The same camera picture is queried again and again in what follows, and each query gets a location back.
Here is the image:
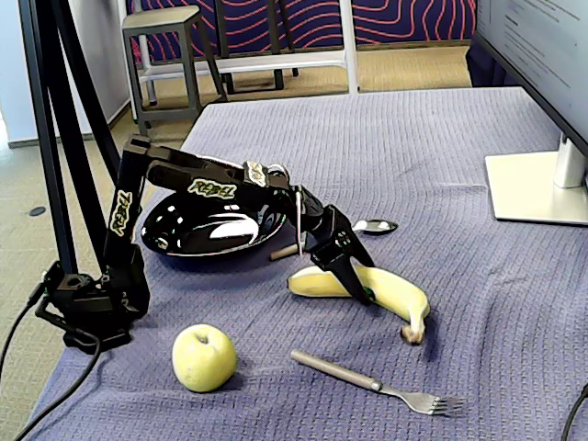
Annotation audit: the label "thin black cable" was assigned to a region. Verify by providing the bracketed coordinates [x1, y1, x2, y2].
[0, 282, 46, 367]

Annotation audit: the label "green apple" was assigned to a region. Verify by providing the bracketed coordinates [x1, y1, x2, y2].
[171, 322, 238, 394]

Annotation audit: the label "grey stool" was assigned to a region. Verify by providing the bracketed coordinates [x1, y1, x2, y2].
[121, 5, 229, 137]

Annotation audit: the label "metal spoon grey handle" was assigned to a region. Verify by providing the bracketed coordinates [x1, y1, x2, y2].
[268, 219, 400, 263]

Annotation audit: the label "metal fork grey handle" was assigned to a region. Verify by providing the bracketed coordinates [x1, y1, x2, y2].
[289, 348, 466, 417]

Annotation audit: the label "blue waffle cloth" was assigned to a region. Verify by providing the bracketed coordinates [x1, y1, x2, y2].
[27, 86, 588, 441]

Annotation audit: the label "thick black cable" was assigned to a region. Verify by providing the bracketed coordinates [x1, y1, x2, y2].
[13, 326, 101, 441]

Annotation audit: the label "monitor with silver stand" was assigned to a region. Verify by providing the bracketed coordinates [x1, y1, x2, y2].
[468, 0, 588, 227]

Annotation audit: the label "purple panel with red lines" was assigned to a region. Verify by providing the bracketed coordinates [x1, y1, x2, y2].
[127, 0, 478, 61]

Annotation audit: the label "black chair legs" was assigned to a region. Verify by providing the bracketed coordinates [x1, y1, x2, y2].
[213, 0, 300, 95]

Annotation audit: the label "glossy black plate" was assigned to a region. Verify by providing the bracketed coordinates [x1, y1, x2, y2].
[140, 155, 288, 259]

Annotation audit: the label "yellow banana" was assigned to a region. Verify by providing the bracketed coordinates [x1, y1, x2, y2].
[287, 264, 432, 345]

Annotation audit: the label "white table frame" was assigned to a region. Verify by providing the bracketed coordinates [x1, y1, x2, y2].
[135, 0, 360, 96]

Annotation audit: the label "black camera stand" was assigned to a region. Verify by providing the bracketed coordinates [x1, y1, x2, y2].
[17, 0, 143, 295]

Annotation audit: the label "red white black servo wire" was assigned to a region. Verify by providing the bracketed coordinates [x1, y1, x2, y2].
[293, 187, 308, 257]

